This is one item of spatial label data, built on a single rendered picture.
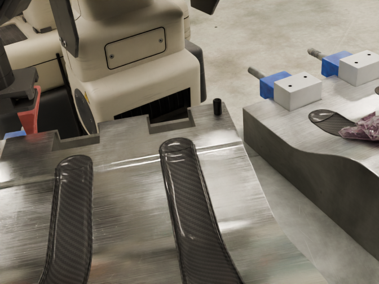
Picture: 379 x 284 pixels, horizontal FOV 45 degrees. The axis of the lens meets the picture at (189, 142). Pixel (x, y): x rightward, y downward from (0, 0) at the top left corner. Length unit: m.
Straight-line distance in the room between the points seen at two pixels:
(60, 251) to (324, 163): 0.27
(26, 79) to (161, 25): 0.35
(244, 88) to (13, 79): 1.94
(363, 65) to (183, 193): 0.33
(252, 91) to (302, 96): 1.82
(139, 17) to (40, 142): 0.39
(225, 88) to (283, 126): 1.89
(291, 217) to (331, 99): 0.18
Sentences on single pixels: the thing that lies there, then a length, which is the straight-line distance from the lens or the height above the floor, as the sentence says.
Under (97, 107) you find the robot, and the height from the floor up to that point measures 0.77.
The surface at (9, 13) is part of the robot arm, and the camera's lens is 0.52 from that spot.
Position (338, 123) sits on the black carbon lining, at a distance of 0.59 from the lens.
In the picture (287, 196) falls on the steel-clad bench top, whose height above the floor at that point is 0.80.
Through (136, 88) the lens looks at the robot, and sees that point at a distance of 0.84.
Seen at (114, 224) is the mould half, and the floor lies 0.88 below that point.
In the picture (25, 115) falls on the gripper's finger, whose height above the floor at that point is 0.91.
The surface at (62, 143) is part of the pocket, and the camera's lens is 0.57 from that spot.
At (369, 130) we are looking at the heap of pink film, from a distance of 0.49.
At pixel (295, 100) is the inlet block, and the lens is 0.60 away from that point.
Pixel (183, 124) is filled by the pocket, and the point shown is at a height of 0.87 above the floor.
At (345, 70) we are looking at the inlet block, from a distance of 0.67.
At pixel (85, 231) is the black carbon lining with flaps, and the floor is 0.88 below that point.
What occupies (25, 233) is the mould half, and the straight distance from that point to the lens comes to 0.44.
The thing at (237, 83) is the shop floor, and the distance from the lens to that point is 2.50.
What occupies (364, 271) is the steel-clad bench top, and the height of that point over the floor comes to 0.80.
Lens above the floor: 1.17
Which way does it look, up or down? 35 degrees down
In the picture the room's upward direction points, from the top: 7 degrees counter-clockwise
